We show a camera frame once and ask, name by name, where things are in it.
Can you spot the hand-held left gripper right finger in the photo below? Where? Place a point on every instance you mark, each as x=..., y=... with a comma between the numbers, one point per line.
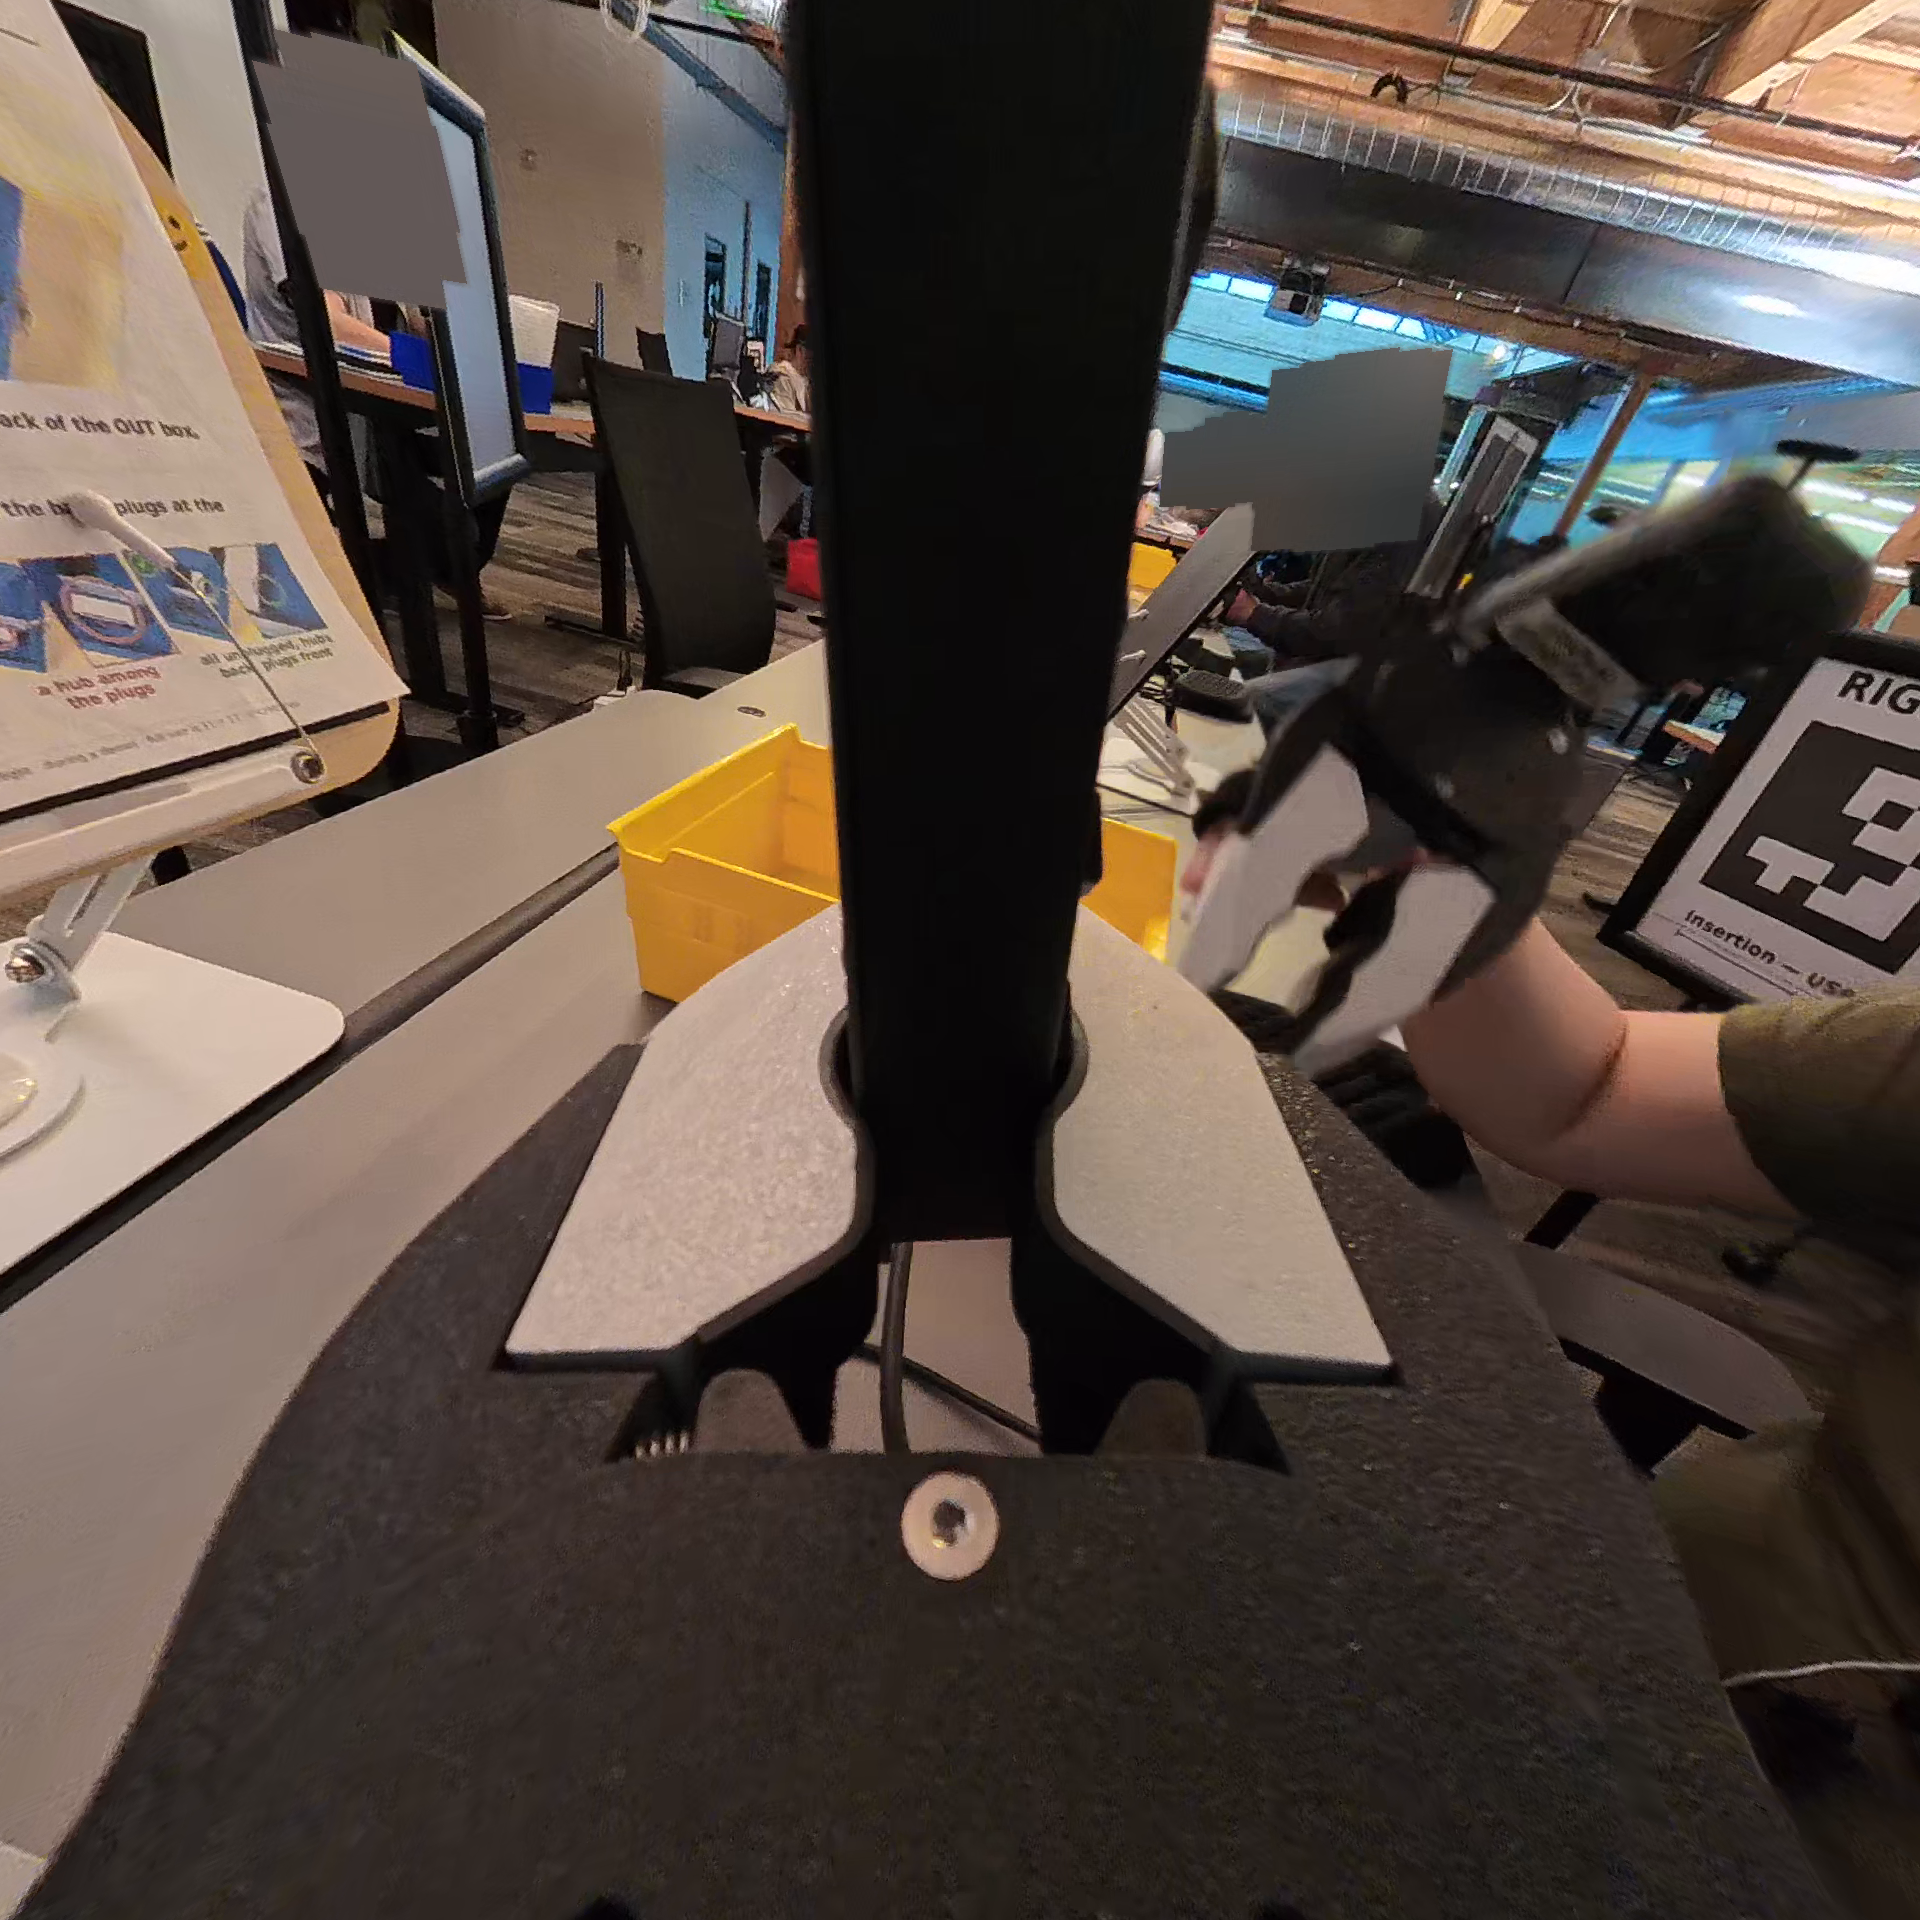
x=1202, y=1171

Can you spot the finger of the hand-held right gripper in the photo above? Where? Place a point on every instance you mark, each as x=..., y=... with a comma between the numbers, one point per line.
x=1274, y=871
x=1410, y=946

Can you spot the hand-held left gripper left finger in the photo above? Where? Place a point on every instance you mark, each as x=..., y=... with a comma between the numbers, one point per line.
x=705, y=1171

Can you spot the yellow plastic bin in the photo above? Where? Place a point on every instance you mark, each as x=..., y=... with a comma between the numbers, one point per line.
x=720, y=871

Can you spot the long black usb hub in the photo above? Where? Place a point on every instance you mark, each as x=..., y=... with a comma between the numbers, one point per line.
x=976, y=599

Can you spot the person's right forearm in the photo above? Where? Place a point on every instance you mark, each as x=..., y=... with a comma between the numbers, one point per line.
x=1590, y=1082

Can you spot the white tilted board stand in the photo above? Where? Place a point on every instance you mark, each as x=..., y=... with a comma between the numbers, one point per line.
x=1165, y=742

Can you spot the tall black display board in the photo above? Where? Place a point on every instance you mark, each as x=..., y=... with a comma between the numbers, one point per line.
x=1478, y=495

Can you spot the black tilted board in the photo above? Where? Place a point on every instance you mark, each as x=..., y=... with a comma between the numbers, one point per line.
x=1187, y=616

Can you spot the black and white marker sign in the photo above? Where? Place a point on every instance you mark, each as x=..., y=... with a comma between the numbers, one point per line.
x=1800, y=840

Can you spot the small yellow bin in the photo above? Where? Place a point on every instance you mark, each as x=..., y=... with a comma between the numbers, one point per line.
x=1151, y=568

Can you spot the person's olive shirt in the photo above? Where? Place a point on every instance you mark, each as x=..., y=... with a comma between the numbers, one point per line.
x=1830, y=1111

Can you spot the ceiling projector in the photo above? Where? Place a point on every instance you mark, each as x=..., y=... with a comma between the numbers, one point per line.
x=1300, y=293

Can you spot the white stand base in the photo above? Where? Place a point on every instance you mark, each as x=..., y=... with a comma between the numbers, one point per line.
x=182, y=1050

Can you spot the wooden sheet board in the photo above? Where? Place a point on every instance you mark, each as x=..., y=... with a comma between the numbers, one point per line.
x=351, y=735

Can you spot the black office chair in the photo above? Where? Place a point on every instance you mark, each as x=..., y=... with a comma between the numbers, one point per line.
x=675, y=510

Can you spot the person's olive pants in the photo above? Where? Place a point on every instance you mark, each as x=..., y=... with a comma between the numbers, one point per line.
x=1830, y=1530

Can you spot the printed instruction sheet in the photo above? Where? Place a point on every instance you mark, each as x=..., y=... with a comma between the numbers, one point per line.
x=151, y=450

